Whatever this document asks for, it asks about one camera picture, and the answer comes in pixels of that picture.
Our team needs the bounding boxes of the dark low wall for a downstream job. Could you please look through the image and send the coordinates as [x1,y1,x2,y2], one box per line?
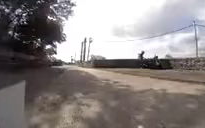
[0,46,54,71]

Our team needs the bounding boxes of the pale stone wall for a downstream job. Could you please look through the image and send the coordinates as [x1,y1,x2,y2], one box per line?
[169,57,205,71]

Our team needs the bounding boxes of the overhead wires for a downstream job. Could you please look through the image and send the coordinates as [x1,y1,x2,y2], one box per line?
[104,23,205,44]

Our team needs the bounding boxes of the thin pole with crossarm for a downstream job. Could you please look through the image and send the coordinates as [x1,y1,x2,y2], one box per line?
[86,37,94,64]

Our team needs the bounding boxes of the dark long fence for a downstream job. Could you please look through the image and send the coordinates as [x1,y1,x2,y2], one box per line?
[92,58,174,70]

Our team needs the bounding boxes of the dark bush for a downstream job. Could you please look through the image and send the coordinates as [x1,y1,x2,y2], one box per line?
[151,54,162,69]
[137,50,147,62]

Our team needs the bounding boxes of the distant trees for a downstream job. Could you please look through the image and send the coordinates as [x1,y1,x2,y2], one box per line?
[89,54,107,62]

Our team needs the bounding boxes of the thick dark pole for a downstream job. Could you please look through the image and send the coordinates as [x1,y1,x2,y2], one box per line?
[83,37,88,64]
[79,41,85,64]

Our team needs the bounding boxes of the large dark leafy tree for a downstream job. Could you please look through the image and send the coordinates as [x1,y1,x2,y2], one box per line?
[0,0,77,58]

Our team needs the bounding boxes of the pale utility pole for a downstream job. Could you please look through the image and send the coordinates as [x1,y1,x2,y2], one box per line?
[192,19,200,59]

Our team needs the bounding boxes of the grey concrete road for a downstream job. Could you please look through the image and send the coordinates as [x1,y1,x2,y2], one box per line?
[0,64,205,128]

